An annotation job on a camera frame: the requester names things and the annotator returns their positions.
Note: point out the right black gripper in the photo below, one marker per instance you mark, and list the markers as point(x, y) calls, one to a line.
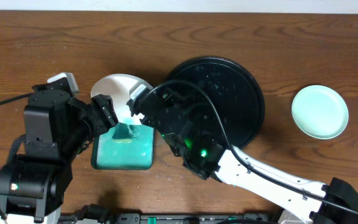
point(174, 99)

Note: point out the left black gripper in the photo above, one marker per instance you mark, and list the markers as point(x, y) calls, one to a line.
point(105, 109)

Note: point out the dark green sponge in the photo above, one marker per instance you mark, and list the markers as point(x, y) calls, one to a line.
point(123, 133)

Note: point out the white plate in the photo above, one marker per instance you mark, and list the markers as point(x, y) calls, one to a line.
point(117, 86)

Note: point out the light green plate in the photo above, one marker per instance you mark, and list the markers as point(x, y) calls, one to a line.
point(320, 112)

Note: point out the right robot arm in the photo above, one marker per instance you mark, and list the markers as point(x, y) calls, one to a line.
point(309, 200)

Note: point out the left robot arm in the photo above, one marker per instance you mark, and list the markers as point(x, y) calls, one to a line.
point(58, 127)

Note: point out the green rectangular soapy tray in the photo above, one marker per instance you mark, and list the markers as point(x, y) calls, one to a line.
point(135, 155)

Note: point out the black round tray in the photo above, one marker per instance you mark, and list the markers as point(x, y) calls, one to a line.
point(235, 93)

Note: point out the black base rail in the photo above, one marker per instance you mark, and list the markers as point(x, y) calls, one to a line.
point(100, 215)

